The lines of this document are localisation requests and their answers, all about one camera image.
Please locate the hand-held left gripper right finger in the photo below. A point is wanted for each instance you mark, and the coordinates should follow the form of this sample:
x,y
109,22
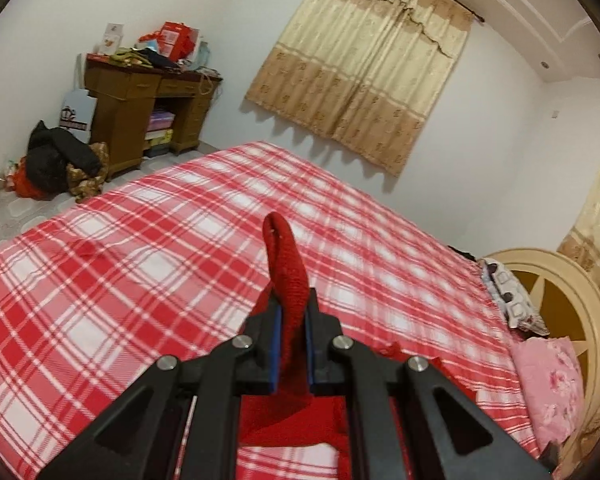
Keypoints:
x,y
311,355

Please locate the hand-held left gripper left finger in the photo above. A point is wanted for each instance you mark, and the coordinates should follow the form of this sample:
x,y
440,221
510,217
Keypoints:
x,y
274,350

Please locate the red knitted sweater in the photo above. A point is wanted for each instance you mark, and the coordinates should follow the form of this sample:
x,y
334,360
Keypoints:
x,y
287,270

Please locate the red plaid bed sheet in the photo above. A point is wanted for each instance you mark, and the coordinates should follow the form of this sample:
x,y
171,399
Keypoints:
x,y
130,310

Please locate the dark cloth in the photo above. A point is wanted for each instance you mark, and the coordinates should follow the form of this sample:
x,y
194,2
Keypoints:
x,y
461,252

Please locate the white patterned pillow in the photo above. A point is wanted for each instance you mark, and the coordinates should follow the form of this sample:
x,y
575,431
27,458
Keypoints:
x,y
512,295

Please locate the pink floral pillow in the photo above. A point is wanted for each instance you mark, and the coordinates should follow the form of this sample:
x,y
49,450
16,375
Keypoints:
x,y
550,390

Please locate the yellow box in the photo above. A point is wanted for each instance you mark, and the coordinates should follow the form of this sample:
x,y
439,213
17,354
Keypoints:
x,y
159,137

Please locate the brown patterned cloth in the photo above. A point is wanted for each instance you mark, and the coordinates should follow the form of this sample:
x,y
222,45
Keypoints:
x,y
87,180

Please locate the purple box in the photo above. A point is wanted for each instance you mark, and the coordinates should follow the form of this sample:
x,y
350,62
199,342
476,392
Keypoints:
x,y
161,121

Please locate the cream round headboard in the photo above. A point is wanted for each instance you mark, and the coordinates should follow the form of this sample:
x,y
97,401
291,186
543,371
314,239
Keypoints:
x,y
575,310

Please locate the brown wooden desk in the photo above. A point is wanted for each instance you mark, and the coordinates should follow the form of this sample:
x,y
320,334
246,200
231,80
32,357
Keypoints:
x,y
120,110

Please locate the wide beige patterned curtain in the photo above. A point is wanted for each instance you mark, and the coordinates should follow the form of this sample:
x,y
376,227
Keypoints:
x,y
360,60

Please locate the red plastic bag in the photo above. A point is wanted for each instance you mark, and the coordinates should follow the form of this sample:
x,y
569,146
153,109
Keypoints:
x,y
22,182

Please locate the light blue bag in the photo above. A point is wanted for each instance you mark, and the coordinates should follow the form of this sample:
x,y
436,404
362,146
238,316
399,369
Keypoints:
x,y
205,55

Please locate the white cardboard box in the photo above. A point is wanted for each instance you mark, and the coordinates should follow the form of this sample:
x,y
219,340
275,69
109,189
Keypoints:
x,y
77,112

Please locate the red gift bag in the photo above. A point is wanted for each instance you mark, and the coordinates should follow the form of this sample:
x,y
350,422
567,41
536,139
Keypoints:
x,y
177,40

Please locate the white card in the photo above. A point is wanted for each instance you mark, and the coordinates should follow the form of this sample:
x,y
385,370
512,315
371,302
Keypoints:
x,y
111,37

